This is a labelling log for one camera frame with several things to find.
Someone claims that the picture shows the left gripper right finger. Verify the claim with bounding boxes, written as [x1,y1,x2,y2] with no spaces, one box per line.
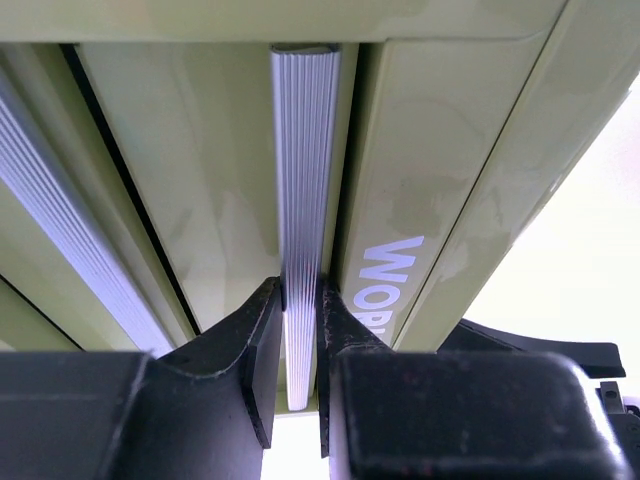
[316,278,390,479]

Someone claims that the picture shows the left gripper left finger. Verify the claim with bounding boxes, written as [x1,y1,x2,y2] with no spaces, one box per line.
[144,277,282,479]

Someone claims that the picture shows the green metal drawer box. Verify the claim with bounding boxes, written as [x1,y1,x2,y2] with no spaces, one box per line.
[0,0,640,416]

